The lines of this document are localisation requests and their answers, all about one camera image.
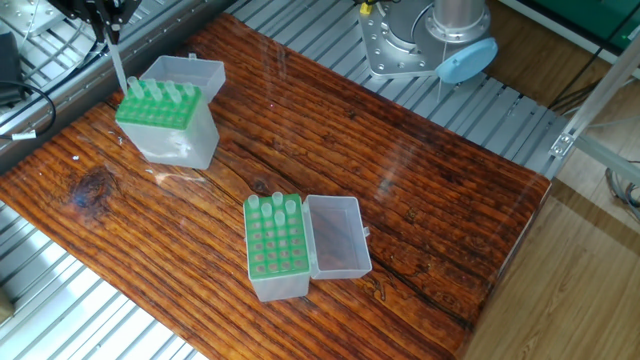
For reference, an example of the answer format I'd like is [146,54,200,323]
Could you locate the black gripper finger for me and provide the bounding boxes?
[86,0,109,37]
[108,0,135,43]

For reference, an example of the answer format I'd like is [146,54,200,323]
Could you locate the clear pipette box green rack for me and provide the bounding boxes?
[243,192,373,303]
[114,54,227,169]

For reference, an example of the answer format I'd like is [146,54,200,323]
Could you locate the black cables on frame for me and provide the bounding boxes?
[0,0,111,141]

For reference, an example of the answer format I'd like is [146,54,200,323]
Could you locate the aluminium frame profile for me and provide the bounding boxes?
[548,55,640,201]

